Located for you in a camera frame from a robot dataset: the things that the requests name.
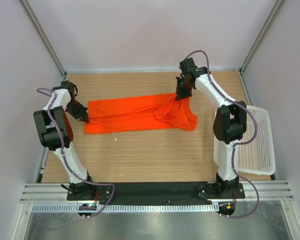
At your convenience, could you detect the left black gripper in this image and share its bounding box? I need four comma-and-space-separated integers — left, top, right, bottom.
65, 99, 90, 124

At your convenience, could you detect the orange t shirt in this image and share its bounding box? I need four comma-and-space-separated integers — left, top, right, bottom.
84, 93, 198, 135

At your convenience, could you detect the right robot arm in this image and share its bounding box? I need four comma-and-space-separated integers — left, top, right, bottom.
175, 57, 247, 198

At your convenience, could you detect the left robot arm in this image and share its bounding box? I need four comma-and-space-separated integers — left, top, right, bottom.
33, 80, 96, 201

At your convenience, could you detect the white plastic basket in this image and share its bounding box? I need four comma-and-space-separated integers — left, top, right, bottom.
212, 104, 277, 176

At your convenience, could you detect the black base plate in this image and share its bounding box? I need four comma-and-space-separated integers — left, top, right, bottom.
65, 181, 245, 206

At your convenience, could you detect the left aluminium frame post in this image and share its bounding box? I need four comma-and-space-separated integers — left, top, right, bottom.
19, 0, 67, 79

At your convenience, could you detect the aluminium frame post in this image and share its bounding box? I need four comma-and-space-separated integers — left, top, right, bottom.
19, 0, 67, 79
239, 0, 287, 75

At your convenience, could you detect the slotted cable duct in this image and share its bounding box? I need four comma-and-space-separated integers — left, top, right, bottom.
31, 203, 219, 214

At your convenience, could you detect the aluminium rail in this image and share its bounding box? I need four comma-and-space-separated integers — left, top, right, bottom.
20, 180, 294, 203

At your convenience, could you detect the right aluminium frame post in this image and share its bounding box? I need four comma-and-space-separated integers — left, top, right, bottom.
239, 0, 287, 75

